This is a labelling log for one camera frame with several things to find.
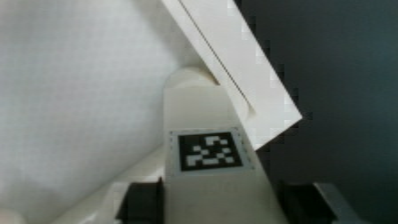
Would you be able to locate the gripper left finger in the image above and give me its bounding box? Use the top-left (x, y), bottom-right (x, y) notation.
top-left (116, 180), bottom-right (166, 224)

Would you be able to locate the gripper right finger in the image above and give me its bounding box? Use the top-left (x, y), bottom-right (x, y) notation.
top-left (278, 182), bottom-right (356, 224)

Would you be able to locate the white desk top panel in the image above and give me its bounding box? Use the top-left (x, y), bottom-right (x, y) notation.
top-left (0, 0), bottom-right (303, 224)

